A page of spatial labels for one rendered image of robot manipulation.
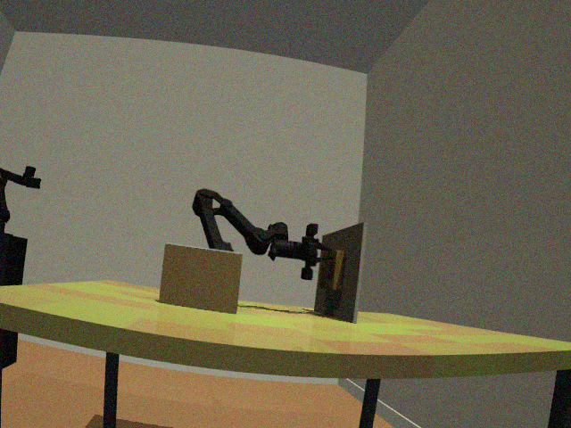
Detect brown rectangular picture frame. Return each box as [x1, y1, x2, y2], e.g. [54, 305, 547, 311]
[319, 250, 344, 291]

